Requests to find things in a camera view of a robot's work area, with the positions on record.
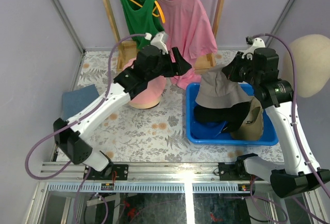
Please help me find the aluminium rail base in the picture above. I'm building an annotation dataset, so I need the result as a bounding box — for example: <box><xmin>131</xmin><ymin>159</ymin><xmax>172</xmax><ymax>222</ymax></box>
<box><xmin>38</xmin><ymin>161</ymin><xmax>317</xmax><ymax>194</ymax></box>

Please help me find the peach bucket hat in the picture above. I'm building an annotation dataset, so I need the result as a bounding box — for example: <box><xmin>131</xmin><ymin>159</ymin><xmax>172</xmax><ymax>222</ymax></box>
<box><xmin>129</xmin><ymin>96</ymin><xmax>161</xmax><ymax>109</ymax></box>

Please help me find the pink t-shirt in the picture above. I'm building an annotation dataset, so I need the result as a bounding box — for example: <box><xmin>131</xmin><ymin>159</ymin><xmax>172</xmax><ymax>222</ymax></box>
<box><xmin>157</xmin><ymin>0</ymin><xmax>217</xmax><ymax>89</ymax></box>

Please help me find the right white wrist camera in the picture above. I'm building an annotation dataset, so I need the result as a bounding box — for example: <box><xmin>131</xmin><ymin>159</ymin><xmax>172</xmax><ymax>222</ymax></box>
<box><xmin>242</xmin><ymin>37</ymin><xmax>266</xmax><ymax>60</ymax></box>

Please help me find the black baseball cap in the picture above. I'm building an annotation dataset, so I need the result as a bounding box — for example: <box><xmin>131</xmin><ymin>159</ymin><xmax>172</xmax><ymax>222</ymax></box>
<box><xmin>193</xmin><ymin>101</ymin><xmax>251</xmax><ymax>133</ymax></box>

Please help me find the pink bucket hat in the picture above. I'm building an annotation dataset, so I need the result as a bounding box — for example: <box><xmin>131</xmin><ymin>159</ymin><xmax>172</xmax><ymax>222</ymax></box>
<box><xmin>122</xmin><ymin>58</ymin><xmax>167</xmax><ymax>105</ymax></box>

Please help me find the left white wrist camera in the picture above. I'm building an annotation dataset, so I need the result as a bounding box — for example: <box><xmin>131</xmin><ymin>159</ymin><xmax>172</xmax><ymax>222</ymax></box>
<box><xmin>144</xmin><ymin>31</ymin><xmax>169</xmax><ymax>55</ymax></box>

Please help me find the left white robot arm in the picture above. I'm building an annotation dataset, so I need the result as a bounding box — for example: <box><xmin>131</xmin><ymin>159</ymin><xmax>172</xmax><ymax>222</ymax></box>
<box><xmin>53</xmin><ymin>45</ymin><xmax>191</xmax><ymax>180</ymax></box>

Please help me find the folded blue cloth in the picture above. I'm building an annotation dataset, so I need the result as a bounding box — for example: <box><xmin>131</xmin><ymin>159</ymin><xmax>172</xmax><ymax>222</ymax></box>
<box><xmin>62</xmin><ymin>84</ymin><xmax>99</xmax><ymax>120</ymax></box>

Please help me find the blue cap in bin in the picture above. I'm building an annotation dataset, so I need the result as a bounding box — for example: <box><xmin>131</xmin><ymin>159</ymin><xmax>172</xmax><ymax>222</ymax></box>
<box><xmin>190</xmin><ymin>121</ymin><xmax>227</xmax><ymax>140</ymax></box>

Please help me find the beige mannequin head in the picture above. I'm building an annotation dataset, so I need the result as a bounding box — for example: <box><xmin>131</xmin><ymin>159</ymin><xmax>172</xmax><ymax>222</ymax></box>
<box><xmin>282</xmin><ymin>35</ymin><xmax>329</xmax><ymax>98</ymax></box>

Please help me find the green tank top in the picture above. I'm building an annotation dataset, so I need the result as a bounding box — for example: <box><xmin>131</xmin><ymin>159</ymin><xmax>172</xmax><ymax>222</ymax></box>
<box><xmin>120</xmin><ymin>0</ymin><xmax>164</xmax><ymax>36</ymax></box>

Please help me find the khaki hat in bin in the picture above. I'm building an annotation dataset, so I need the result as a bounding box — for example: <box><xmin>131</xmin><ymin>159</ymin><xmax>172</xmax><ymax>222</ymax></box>
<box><xmin>230</xmin><ymin>97</ymin><xmax>264</xmax><ymax>141</ymax></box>

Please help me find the grey bucket hat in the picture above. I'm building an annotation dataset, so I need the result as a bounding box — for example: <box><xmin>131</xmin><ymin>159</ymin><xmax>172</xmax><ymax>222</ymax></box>
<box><xmin>195</xmin><ymin>70</ymin><xmax>252</xmax><ymax>109</ymax></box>

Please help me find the wooden clothes rack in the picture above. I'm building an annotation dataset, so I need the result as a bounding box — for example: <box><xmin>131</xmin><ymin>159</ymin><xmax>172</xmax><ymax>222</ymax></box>
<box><xmin>102</xmin><ymin>0</ymin><xmax>225</xmax><ymax>74</ymax></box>

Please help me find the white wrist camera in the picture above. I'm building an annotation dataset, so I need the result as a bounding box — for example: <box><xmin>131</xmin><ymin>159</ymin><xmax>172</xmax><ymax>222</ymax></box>
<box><xmin>144</xmin><ymin>31</ymin><xmax>169</xmax><ymax>55</ymax></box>
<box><xmin>242</xmin><ymin>37</ymin><xmax>266</xmax><ymax>60</ymax></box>

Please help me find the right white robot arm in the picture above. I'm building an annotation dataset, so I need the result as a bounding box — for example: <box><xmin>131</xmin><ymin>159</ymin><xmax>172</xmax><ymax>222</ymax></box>
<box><xmin>222</xmin><ymin>48</ymin><xmax>329</xmax><ymax>198</ymax></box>

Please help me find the blue plastic bin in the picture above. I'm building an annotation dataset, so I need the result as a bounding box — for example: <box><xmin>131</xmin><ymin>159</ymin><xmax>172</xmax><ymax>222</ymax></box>
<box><xmin>186</xmin><ymin>83</ymin><xmax>278</xmax><ymax>146</ymax></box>

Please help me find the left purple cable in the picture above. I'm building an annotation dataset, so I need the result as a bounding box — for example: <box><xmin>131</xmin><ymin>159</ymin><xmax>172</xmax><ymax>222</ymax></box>
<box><xmin>25</xmin><ymin>35</ymin><xmax>147</xmax><ymax>180</ymax></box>

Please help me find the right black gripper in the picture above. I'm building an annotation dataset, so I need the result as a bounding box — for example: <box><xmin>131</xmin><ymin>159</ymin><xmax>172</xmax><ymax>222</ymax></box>
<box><xmin>222</xmin><ymin>51</ymin><xmax>261</xmax><ymax>87</ymax></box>

